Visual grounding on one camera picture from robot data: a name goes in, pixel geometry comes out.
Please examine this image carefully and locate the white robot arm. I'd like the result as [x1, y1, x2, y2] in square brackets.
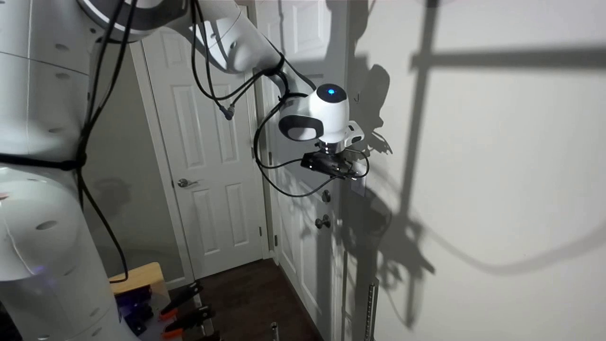
[0, 0, 363, 341]

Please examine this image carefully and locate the white panel door open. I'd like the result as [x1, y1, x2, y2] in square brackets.
[256, 0, 348, 341]

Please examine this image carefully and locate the blue lit black device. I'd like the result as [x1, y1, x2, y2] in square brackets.
[115, 286, 153, 335]

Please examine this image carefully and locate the dark round door knob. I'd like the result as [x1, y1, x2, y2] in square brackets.
[314, 214, 333, 229]

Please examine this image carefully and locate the metal tripod pole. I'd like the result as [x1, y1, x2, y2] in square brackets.
[189, 271, 214, 337]

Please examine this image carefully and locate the white panel door closed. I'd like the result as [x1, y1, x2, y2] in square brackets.
[142, 28, 267, 278]

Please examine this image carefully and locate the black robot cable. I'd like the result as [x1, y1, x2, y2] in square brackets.
[189, 0, 337, 201]

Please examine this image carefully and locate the dark deadbolt lock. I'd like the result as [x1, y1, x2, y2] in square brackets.
[322, 189, 331, 203]

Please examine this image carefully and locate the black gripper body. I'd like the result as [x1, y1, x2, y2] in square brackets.
[301, 146, 369, 180]

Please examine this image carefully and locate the orange handled black clamp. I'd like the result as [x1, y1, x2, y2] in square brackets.
[159, 297, 214, 341]

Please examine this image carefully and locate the silver door lever handle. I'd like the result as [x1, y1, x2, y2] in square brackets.
[176, 178, 199, 188]

